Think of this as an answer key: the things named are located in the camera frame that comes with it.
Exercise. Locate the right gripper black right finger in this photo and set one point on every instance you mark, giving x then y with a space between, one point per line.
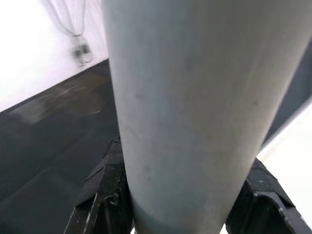
265 207

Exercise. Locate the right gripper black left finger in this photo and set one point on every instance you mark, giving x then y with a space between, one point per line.
107 195

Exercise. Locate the white plastic table leg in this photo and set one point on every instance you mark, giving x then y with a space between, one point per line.
195 109

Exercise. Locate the black tablecloth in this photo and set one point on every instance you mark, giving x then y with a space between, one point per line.
48 158

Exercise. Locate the black power adapter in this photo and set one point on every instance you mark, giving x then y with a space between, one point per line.
83 52

